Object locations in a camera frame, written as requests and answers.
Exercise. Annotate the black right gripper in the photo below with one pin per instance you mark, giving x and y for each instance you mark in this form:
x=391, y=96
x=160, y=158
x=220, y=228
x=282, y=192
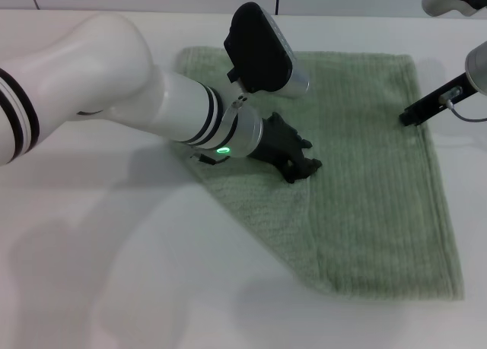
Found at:
x=445, y=98

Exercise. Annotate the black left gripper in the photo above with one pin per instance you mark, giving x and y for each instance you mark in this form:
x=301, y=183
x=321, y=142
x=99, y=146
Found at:
x=275, y=143

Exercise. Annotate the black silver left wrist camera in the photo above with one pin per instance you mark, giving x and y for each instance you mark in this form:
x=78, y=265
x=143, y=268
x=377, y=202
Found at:
x=262, y=52

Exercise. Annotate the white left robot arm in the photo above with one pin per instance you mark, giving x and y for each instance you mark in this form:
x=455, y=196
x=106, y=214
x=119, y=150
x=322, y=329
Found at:
x=114, y=79

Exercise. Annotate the pale green ribbed towel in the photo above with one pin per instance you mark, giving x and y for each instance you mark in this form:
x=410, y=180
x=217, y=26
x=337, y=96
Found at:
x=361, y=212

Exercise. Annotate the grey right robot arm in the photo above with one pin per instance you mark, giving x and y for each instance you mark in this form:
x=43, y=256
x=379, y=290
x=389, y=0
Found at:
x=477, y=67

